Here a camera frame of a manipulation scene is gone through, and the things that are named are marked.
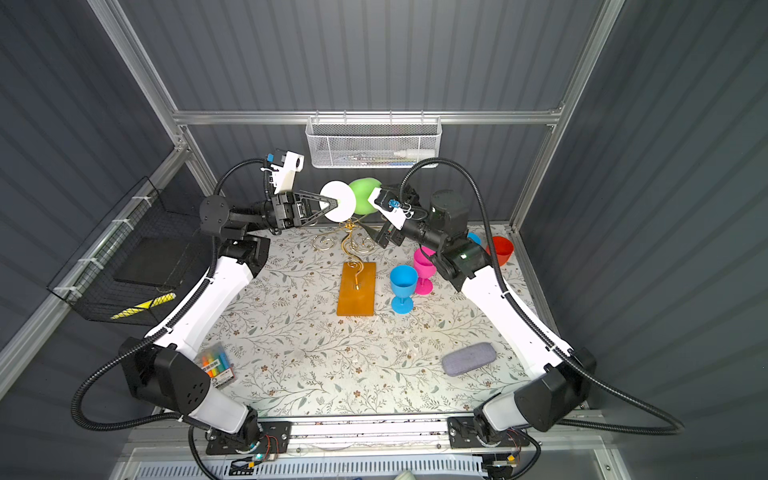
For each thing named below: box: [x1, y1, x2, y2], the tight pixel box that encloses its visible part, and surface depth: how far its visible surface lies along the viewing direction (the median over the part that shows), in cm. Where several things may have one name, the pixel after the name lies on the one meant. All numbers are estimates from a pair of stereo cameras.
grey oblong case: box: [442, 342, 497, 377], surface depth 84 cm
